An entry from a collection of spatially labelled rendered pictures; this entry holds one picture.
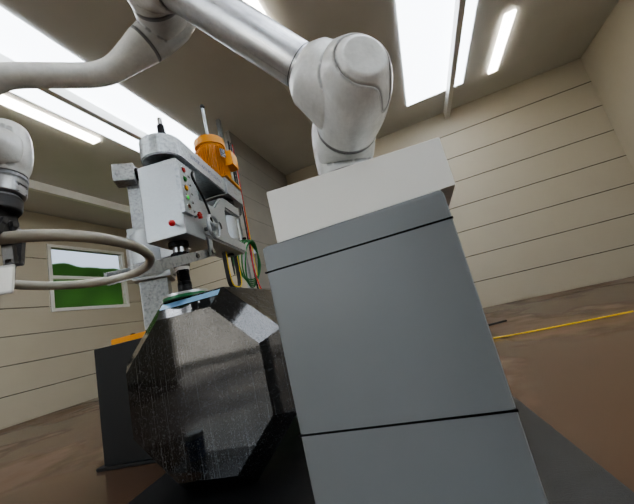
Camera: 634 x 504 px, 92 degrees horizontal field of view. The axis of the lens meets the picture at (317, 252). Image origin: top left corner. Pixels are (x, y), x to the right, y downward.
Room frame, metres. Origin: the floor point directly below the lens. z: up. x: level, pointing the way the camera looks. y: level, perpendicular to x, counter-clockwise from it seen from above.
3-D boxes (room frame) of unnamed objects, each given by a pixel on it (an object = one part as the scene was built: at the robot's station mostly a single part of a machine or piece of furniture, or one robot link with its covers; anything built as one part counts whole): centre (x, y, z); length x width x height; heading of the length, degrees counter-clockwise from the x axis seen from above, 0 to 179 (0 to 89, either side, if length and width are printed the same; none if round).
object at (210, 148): (2.20, 0.61, 1.93); 0.31 x 0.28 x 0.40; 84
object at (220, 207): (1.93, 0.64, 1.33); 0.74 x 0.23 x 0.49; 174
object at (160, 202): (1.62, 0.69, 1.35); 0.36 x 0.22 x 0.45; 174
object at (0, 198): (0.68, 0.72, 1.03); 0.08 x 0.07 x 0.09; 10
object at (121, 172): (2.18, 1.31, 2.00); 0.20 x 0.18 x 0.15; 79
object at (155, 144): (1.89, 0.66, 1.64); 0.96 x 0.25 x 0.17; 174
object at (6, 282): (0.69, 0.73, 0.87); 0.03 x 0.01 x 0.07; 99
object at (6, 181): (0.68, 0.72, 1.10); 0.09 x 0.09 x 0.06
